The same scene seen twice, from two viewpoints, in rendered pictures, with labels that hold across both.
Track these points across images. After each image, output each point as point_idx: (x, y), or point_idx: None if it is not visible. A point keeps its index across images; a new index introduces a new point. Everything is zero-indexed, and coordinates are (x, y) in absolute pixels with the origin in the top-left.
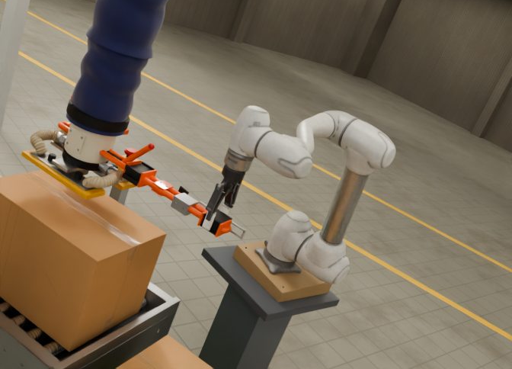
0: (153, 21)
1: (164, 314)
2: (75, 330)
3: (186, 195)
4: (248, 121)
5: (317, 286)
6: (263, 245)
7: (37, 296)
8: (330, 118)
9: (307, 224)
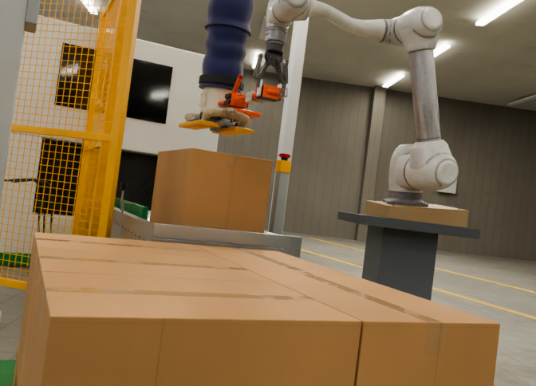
0: (238, 0)
1: (282, 242)
2: (183, 215)
3: None
4: (269, 0)
5: (443, 211)
6: None
7: (171, 207)
8: (380, 19)
9: None
